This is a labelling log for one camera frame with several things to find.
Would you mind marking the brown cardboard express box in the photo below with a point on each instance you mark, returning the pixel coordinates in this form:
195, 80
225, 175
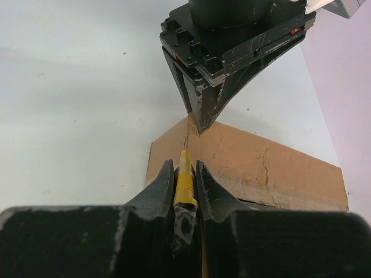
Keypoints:
253, 168

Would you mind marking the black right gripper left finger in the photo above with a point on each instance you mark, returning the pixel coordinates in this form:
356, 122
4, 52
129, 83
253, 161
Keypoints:
125, 240

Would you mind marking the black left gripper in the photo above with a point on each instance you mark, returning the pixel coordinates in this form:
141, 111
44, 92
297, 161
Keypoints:
227, 43

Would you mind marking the yellow utility knife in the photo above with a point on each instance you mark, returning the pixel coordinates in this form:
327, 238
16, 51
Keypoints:
185, 209

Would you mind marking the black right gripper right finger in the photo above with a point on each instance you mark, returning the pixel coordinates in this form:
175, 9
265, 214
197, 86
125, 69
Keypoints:
238, 241

